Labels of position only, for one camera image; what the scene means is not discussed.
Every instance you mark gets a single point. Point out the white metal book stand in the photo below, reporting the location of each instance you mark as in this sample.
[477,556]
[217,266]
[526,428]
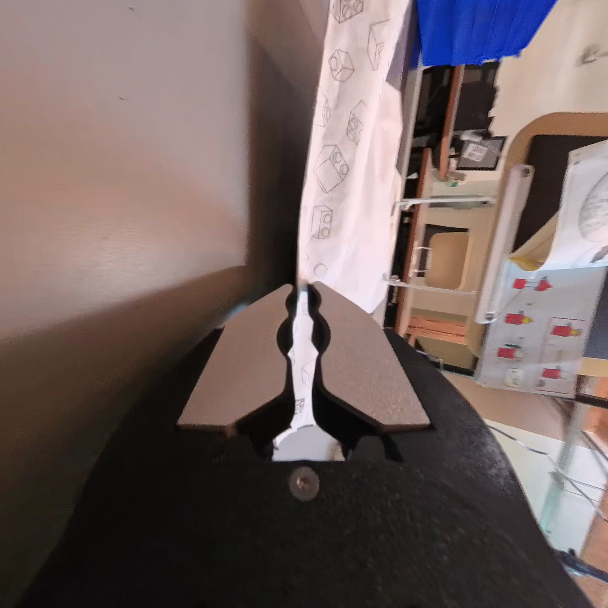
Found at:
[508,228]

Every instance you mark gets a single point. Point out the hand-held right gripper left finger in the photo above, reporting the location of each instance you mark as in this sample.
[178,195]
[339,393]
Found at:
[237,370]

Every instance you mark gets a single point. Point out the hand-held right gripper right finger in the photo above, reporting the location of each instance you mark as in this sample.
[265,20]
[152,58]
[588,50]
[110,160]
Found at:
[365,375]

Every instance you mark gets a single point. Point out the blue plastic storage bin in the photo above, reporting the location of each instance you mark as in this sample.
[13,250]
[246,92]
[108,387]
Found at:
[475,28]

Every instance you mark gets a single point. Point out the white printed paper sheet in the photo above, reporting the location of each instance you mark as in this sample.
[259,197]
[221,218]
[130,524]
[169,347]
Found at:
[584,204]

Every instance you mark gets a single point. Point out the sheet with red brick pictures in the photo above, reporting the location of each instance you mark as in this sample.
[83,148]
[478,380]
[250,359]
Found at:
[532,332]

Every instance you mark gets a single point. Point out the white brick-print paper bag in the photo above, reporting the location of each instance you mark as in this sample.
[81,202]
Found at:
[351,142]

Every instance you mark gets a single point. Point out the wooden board with dark panel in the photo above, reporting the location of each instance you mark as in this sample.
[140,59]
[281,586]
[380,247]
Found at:
[546,190]

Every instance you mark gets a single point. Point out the grey desk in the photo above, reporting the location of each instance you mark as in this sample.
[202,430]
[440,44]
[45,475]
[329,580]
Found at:
[118,166]

